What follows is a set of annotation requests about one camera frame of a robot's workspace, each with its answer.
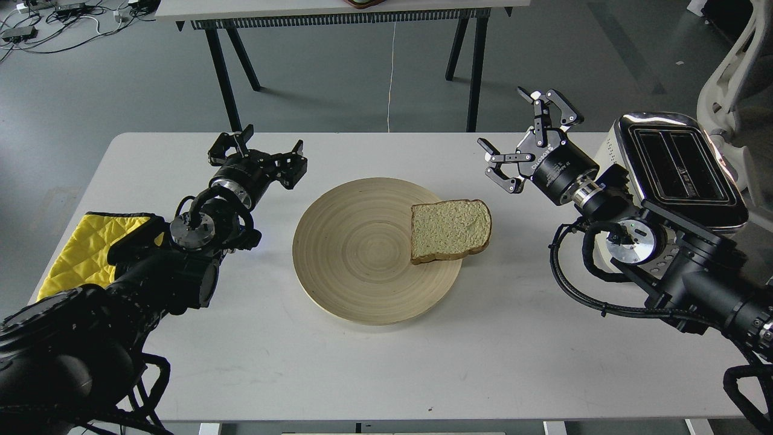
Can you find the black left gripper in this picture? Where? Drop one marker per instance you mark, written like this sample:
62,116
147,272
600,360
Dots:
248,174

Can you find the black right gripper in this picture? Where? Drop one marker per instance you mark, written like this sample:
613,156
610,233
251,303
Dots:
558,164

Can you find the slice of bread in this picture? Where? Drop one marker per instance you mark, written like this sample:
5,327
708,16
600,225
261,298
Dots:
449,230

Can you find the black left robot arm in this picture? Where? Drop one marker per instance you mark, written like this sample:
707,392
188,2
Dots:
77,357

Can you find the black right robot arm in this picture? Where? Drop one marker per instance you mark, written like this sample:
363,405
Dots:
657,208

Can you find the cream chrome toaster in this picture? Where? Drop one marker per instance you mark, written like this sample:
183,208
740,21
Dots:
671,163

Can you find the round wooden plate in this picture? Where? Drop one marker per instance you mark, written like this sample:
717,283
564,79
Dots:
352,253

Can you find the white background table black legs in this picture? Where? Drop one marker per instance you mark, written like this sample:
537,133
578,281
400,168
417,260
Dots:
231,16

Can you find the brown object on background table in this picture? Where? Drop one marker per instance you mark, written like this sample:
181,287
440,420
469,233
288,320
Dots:
362,4

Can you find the yellow quilted cloth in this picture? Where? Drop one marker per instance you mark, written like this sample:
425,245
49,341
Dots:
83,259

